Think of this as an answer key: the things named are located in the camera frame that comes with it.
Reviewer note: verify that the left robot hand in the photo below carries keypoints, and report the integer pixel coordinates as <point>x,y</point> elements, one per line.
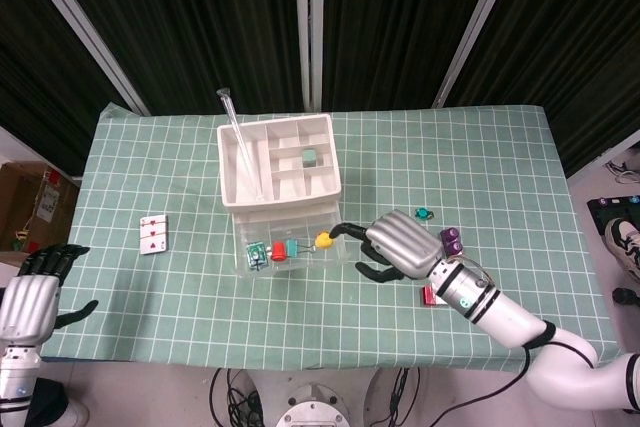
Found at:
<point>25,307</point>

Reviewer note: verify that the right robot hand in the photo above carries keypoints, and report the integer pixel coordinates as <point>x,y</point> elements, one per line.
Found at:
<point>405,244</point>

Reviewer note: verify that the small yellow lemon toy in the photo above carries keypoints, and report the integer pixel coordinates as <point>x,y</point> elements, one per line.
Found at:
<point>324,240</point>

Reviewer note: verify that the clear plastic compartment box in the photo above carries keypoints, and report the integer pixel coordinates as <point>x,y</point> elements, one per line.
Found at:
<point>300,267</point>

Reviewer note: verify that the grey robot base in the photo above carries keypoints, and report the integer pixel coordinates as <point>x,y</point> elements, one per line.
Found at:
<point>312,409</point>

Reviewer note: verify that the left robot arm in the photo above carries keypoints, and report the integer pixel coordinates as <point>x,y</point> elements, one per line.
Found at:
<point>17,377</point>

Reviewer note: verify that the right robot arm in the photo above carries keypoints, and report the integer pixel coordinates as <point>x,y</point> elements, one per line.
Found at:
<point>505,317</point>

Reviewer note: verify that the white drawer cabinet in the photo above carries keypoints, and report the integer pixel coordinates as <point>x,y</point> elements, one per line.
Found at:
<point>245,162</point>

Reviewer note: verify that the small teal clip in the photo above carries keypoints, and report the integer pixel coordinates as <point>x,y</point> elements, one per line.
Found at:
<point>423,213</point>

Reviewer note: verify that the purple double-knob block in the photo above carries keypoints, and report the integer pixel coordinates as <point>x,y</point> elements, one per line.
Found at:
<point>454,243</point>

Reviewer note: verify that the red and white block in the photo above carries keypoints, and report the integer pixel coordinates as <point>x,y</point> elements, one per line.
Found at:
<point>428,296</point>

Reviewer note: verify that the brown cardboard box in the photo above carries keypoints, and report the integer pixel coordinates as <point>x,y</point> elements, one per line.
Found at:
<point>30,202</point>

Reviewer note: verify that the black and white shoe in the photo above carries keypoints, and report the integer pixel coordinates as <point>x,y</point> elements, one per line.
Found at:
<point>65,409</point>

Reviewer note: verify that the teal binder clip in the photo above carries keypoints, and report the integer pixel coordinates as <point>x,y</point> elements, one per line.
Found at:
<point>294,248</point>

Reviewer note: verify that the red plastic cap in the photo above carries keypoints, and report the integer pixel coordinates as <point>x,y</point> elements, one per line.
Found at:
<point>278,251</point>

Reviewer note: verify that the green cube eraser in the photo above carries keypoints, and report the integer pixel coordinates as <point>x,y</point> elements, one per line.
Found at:
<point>310,158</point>

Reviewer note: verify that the playing card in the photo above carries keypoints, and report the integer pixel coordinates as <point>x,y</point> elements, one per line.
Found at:
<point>153,235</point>

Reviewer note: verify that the green circuit board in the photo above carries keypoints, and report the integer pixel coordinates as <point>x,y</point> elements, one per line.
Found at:
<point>256,255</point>

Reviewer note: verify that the green checked tablecloth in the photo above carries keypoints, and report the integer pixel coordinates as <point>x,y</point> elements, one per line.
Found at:
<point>250,317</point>

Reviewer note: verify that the clear plastic pipette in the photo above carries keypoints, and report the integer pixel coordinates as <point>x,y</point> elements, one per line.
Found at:
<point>240,142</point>

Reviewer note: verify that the black pedal device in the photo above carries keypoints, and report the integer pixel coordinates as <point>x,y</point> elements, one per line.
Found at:
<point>600,209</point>

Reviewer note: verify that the white and black sneaker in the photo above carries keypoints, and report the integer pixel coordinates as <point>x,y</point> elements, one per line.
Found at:
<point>625,247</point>

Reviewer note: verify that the black pleated curtain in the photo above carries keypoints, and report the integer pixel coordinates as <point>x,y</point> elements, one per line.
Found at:
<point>400,22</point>
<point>575,47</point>
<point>35,72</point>
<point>200,22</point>

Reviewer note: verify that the white frame post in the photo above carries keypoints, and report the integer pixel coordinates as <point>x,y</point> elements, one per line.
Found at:
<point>85,32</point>
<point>475,32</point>
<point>309,27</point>

